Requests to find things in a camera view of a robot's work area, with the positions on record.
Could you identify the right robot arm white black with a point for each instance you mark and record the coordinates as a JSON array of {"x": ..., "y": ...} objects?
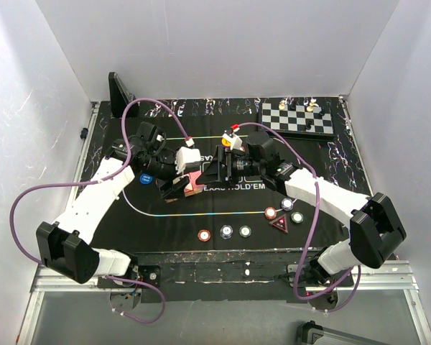
[{"x": 375, "y": 229}]

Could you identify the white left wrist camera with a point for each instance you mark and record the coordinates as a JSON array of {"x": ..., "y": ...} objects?
[{"x": 187, "y": 160}]

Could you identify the red playing card deck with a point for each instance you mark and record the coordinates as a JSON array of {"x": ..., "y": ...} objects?
[{"x": 192, "y": 188}]

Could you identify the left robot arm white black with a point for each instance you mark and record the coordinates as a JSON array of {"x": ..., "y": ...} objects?
[{"x": 65, "y": 244}]

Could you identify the yellow dealer button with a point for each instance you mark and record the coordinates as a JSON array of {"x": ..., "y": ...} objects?
[{"x": 225, "y": 143}]

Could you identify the black texas holdem poker mat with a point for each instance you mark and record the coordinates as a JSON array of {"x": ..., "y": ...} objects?
[{"x": 159, "y": 226}]

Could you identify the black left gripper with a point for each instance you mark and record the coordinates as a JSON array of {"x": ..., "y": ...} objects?
[{"x": 168, "y": 188}]

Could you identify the green poker chip stack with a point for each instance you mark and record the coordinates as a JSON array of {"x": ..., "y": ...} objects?
[{"x": 245, "y": 231}]

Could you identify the blue small blind button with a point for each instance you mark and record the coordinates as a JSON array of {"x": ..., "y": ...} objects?
[{"x": 145, "y": 179}]

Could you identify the white chess pawn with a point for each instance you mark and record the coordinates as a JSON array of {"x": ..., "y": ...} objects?
[{"x": 311, "y": 105}]

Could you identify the red poker chip stack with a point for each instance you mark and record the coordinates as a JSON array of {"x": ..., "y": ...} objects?
[{"x": 204, "y": 235}]

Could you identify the black triangular all-in marker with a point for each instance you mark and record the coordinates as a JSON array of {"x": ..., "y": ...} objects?
[{"x": 280, "y": 223}]

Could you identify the black white chess board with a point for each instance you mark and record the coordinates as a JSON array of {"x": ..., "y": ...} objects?
[{"x": 291, "y": 124}]

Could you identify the black case corner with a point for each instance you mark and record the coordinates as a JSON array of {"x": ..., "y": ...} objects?
[{"x": 313, "y": 334}]

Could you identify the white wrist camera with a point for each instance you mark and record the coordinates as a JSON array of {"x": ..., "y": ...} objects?
[
  {"x": 187, "y": 160},
  {"x": 234, "y": 139}
]

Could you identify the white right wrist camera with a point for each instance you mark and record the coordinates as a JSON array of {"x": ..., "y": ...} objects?
[{"x": 234, "y": 139}]

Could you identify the black card shoe stand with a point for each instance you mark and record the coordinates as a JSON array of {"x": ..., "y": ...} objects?
[{"x": 120, "y": 95}]

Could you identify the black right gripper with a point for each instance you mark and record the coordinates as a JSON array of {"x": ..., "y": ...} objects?
[{"x": 213, "y": 173}]

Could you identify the aluminium frame rail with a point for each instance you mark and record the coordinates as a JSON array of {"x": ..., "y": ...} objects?
[{"x": 386, "y": 308}]

